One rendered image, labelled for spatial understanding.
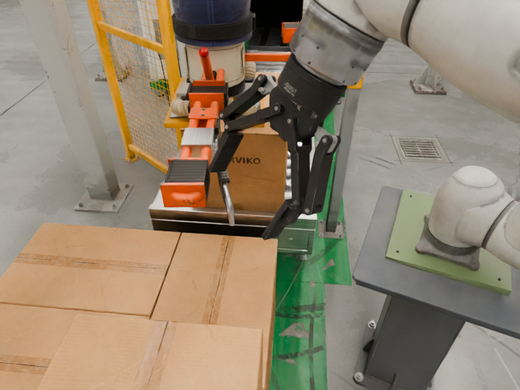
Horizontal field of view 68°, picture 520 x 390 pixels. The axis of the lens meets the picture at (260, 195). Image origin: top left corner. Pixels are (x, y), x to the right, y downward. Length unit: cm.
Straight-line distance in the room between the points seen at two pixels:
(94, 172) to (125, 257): 116
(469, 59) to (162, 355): 70
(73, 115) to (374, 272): 187
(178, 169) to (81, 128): 183
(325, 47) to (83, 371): 70
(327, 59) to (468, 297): 97
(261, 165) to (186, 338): 84
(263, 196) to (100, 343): 94
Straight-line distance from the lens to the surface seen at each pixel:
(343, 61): 42
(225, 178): 65
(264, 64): 329
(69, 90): 239
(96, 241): 168
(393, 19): 39
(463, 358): 208
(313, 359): 188
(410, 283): 123
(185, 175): 67
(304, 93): 43
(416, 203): 146
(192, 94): 95
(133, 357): 84
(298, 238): 164
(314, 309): 202
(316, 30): 42
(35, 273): 166
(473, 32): 34
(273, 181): 153
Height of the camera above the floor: 165
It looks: 39 degrees down
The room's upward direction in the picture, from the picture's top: straight up
